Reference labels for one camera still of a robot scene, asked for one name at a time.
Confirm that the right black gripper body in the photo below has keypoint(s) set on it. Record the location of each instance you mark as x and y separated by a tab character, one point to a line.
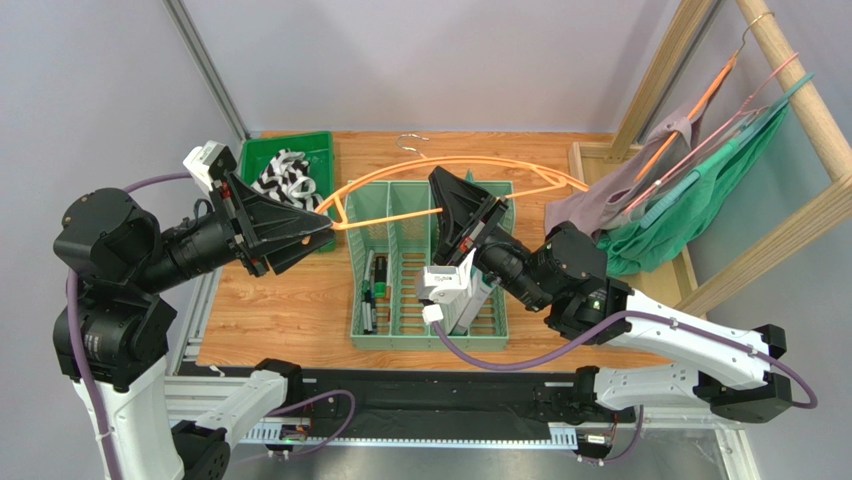
480	231

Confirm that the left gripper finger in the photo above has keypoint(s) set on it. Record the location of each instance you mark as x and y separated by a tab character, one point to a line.
296	250
274	224

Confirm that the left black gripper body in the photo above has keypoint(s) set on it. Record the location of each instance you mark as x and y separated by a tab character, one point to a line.
235	223

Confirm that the black white striped tank top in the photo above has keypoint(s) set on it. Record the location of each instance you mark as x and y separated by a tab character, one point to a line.
286	179

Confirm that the green tank top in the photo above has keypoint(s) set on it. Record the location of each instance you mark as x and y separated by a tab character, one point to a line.
631	251

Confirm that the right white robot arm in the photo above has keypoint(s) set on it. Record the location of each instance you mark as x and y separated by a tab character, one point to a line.
737	374

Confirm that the mauve tank top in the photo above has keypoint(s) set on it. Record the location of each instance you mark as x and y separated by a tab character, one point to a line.
666	145

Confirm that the green plastic tray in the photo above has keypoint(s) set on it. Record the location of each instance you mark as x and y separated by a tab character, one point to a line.
317	145

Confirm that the mint green file organizer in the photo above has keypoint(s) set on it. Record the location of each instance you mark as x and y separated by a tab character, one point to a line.
409	245

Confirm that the black marker green cap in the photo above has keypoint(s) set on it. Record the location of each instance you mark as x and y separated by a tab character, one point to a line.
379	276

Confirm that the white pen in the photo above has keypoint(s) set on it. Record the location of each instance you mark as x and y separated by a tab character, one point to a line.
368	309

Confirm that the wooden clothes rack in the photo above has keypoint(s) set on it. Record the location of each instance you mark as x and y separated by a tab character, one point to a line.
809	294

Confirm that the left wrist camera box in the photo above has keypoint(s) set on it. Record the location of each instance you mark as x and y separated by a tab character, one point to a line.
210	163

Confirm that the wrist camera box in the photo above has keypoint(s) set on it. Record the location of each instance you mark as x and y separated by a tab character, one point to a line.
210	163
436	287

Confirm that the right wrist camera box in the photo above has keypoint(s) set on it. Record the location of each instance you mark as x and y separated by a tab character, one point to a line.
436	287

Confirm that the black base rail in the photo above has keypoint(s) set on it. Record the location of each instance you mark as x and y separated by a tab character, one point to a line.
478	410

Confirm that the aluminium frame post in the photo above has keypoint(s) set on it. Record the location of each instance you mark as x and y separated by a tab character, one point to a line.
191	36

